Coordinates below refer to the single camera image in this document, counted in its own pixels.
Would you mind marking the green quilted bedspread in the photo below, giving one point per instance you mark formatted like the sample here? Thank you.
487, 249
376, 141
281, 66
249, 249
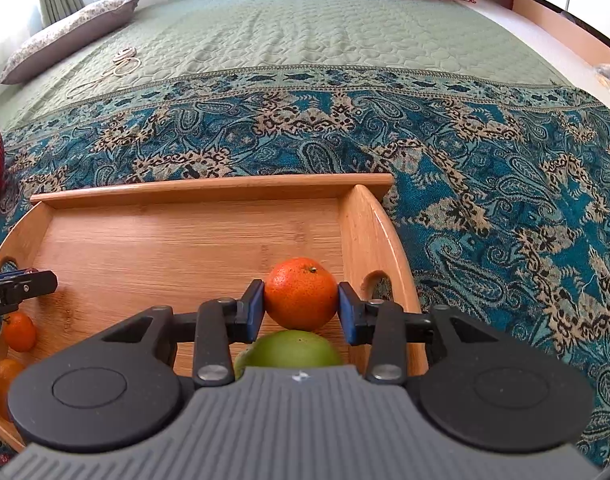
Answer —
310, 30

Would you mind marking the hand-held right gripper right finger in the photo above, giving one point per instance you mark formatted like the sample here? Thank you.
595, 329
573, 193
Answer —
347, 316

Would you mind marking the green apple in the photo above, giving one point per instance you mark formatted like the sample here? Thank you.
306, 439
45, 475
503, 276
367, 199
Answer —
290, 352

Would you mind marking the teal paisley blanket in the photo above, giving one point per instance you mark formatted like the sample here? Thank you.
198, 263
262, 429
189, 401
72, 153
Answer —
485, 185

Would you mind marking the floral pillow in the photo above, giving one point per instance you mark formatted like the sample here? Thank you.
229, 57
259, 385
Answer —
70, 35

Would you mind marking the small tangerine with stem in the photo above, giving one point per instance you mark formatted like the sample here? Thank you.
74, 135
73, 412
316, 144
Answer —
21, 332

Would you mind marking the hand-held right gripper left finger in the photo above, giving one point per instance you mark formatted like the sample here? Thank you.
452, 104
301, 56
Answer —
255, 312

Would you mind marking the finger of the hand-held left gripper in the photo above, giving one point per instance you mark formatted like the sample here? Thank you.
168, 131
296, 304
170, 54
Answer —
37, 285

